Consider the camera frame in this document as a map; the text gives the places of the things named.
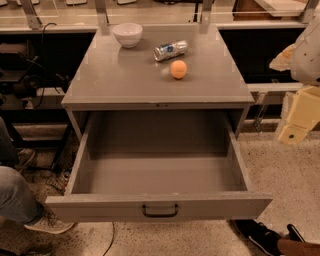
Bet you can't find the dark machinery on shelf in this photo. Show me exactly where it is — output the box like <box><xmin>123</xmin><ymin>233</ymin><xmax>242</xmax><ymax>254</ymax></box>
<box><xmin>0</xmin><ymin>42</ymin><xmax>42</xmax><ymax>99</ymax></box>

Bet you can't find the open grey top drawer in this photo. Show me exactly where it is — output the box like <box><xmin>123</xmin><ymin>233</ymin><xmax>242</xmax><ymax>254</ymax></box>
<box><xmin>46</xmin><ymin>110</ymin><xmax>272</xmax><ymax>222</ymax></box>

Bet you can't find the black drawer handle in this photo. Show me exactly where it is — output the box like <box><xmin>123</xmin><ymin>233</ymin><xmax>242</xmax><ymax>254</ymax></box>
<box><xmin>142</xmin><ymin>204</ymin><xmax>179</xmax><ymax>218</ymax></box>

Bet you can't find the brown trouser leg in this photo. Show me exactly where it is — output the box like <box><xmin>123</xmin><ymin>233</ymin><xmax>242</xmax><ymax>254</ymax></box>
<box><xmin>277</xmin><ymin>239</ymin><xmax>320</xmax><ymax>256</ymax></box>

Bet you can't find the grey metal cabinet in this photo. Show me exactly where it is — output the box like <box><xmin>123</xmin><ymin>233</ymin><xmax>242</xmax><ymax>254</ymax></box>
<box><xmin>62</xmin><ymin>24</ymin><xmax>254</xmax><ymax>137</ymax></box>

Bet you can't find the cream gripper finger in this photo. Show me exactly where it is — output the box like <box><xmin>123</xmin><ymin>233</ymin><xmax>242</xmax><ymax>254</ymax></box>
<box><xmin>269</xmin><ymin>44</ymin><xmax>295</xmax><ymax>72</ymax></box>
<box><xmin>277</xmin><ymin>86</ymin><xmax>320</xmax><ymax>146</ymax></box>

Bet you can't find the black sneaker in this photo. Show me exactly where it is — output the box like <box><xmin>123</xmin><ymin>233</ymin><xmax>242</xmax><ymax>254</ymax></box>
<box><xmin>233</xmin><ymin>219</ymin><xmax>305</xmax><ymax>256</ymax></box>

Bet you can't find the person leg in jeans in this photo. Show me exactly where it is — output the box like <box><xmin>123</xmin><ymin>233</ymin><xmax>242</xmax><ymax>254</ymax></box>
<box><xmin>0</xmin><ymin>118</ymin><xmax>44</xmax><ymax>225</ymax></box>

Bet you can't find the grey sneaker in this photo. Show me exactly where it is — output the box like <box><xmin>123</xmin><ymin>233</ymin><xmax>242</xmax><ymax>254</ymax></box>
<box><xmin>24</xmin><ymin>210</ymin><xmax>74</xmax><ymax>235</ymax></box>

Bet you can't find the silver blue soda can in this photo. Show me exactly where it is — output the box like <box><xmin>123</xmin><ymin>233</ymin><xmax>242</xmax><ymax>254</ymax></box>
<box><xmin>154</xmin><ymin>40</ymin><xmax>188</xmax><ymax>62</ymax></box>

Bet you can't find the black cable on left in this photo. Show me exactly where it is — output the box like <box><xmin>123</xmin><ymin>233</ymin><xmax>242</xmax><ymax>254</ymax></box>
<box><xmin>23</xmin><ymin>22</ymin><xmax>66</xmax><ymax>109</ymax></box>

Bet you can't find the orange fruit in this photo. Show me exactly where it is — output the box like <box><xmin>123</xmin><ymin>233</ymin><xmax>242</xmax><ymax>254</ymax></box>
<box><xmin>170</xmin><ymin>60</ymin><xmax>187</xmax><ymax>79</ymax></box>

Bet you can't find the white ceramic bowl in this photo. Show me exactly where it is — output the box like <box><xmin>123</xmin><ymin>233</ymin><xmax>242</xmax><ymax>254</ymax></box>
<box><xmin>112</xmin><ymin>23</ymin><xmax>143</xmax><ymax>48</ymax></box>

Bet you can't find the black floor cable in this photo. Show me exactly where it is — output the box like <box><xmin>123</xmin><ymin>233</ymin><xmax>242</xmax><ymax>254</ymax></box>
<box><xmin>101</xmin><ymin>222</ymin><xmax>116</xmax><ymax>256</ymax></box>

